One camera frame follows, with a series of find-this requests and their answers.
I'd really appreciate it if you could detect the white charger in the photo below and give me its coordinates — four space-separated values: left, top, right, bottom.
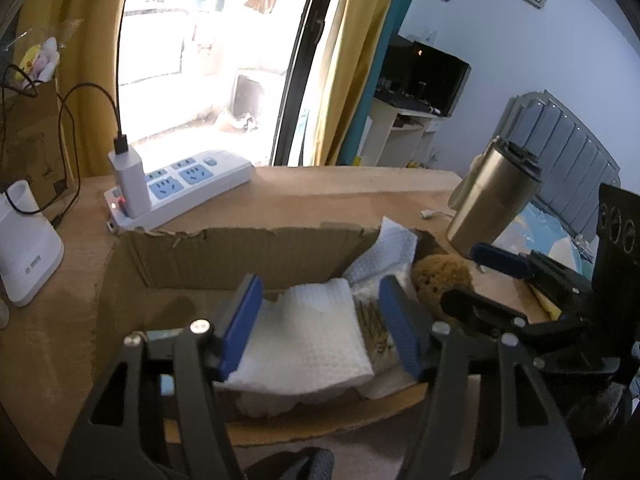
109 150 152 218

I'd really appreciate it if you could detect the black charger cable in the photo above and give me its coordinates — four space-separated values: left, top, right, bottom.
50 82 130 228

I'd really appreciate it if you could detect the white cabinet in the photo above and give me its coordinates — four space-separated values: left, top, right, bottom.
357 97 443 167

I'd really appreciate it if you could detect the brown cardboard box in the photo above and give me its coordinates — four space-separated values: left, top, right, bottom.
90 225 453 448

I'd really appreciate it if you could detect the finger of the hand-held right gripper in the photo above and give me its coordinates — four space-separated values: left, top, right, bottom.
440 287 531 336
471 242 596 311

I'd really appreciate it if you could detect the white paper towel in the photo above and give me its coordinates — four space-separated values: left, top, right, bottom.
342 216 420 306

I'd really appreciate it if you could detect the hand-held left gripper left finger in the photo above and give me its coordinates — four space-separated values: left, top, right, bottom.
56 274 264 480

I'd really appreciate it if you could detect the black sliding door frame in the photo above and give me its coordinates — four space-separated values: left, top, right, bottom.
272 0 361 167

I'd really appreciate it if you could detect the white power strip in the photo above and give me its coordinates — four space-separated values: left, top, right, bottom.
103 149 253 233

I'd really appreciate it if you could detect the white desk lamp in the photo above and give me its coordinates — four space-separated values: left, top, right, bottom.
0 180 65 308

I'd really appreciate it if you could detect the black television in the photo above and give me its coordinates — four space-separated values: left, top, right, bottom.
375 35 472 117

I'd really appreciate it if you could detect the narrow yellow curtain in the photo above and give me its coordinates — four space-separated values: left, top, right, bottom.
312 0 401 166

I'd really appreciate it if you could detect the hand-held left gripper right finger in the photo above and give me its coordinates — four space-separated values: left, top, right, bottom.
377 276 583 480

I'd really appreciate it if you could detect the brown sponge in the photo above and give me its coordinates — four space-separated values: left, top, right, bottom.
411 253 475 318

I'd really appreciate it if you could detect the yellow soft toy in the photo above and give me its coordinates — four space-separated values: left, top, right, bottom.
12 37 61 83

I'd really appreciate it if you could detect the blue printed blanket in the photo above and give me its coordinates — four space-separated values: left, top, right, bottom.
500 205 596 281

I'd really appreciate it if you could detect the wide yellow curtain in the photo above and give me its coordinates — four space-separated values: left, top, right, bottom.
50 0 133 178

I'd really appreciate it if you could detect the steel tumbler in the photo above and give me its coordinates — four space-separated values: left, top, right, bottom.
446 136 543 257

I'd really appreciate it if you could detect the grey bed headboard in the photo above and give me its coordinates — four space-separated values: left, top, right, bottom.
492 90 621 231

